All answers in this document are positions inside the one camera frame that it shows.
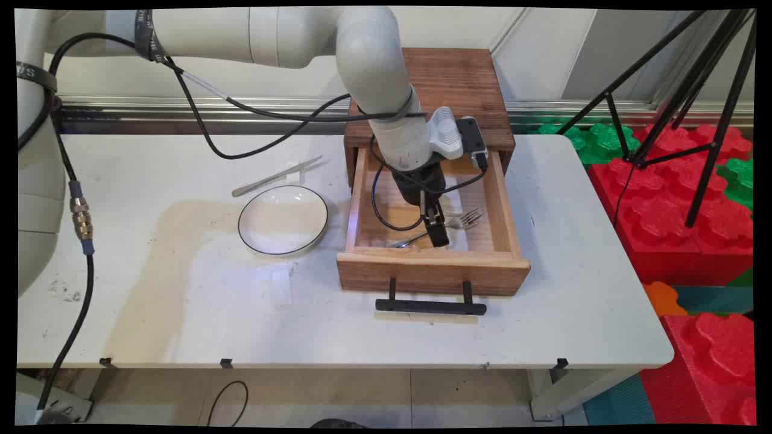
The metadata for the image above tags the black tripod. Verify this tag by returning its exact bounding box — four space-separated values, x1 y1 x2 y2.
555 9 758 228

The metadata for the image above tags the black floor cable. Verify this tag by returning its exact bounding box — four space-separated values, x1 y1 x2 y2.
207 380 249 427

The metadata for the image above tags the white table leg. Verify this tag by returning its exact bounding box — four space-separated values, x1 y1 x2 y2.
527 366 643 423
17 371 94 424

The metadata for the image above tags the teal foam mat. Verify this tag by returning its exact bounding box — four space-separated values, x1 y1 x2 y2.
672 285 755 316

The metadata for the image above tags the dark wooden drawer cabinet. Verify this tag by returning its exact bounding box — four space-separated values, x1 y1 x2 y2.
344 48 516 187

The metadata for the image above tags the green foam block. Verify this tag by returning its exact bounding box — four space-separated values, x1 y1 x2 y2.
717 158 755 212
534 122 641 165

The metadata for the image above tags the orange foam piece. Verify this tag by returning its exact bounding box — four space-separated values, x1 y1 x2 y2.
642 281 689 318

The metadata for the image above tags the silver serrated table knife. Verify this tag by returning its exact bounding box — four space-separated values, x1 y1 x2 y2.
232 155 324 198

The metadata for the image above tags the white bowl black rim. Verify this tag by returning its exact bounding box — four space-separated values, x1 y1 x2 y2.
238 184 330 257

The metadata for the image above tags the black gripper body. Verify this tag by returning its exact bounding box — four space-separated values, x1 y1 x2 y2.
392 162 448 209

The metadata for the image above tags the light wooden drawer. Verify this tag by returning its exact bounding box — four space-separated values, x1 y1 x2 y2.
337 146 531 297

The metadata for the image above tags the large red foam block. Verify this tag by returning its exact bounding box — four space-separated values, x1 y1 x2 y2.
588 157 755 288
632 123 753 165
639 312 758 426

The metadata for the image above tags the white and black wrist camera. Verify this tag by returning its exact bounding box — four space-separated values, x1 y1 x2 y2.
427 107 489 171

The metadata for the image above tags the aluminium wall rail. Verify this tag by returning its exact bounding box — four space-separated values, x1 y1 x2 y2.
57 95 755 136

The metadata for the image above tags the silver fork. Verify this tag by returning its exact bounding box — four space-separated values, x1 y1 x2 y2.
386 208 485 249

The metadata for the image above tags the black velcro strap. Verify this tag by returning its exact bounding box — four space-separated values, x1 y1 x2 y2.
134 9 167 63
17 61 59 93

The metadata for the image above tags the black drawer handle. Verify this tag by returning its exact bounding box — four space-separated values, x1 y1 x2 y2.
375 277 487 316

